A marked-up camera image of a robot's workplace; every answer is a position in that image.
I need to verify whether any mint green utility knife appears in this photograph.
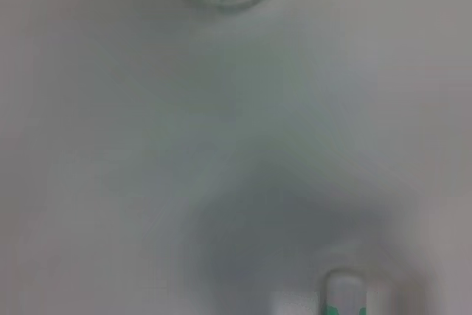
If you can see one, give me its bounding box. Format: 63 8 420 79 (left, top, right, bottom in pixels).
324 267 392 315

